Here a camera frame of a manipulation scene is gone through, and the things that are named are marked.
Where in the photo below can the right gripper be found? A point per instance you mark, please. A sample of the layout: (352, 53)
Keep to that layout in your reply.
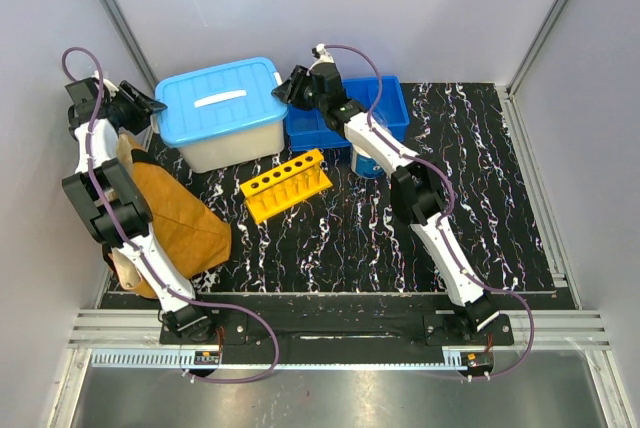
(300, 79)

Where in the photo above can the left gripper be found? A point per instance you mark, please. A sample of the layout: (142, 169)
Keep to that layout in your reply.
(143, 106)

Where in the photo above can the light blue plastic lid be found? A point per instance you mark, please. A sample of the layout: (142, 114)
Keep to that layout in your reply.
(218, 101)

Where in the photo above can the white plastic bin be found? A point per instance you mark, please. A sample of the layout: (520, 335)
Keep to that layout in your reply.
(236, 148)

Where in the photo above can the yellow test tube rack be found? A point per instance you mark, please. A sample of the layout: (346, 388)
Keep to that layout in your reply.
(284, 186)

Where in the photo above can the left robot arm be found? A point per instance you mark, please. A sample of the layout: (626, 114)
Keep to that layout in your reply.
(112, 207)

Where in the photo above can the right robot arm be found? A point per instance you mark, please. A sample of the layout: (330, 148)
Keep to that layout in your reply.
(419, 189)

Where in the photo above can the blue compartment tray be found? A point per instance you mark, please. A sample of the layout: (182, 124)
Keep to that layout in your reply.
(307, 130)

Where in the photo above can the wrapped tissue paper roll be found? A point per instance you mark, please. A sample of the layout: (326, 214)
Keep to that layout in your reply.
(365, 166)

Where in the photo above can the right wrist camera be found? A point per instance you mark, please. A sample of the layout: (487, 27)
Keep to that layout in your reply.
(321, 54)

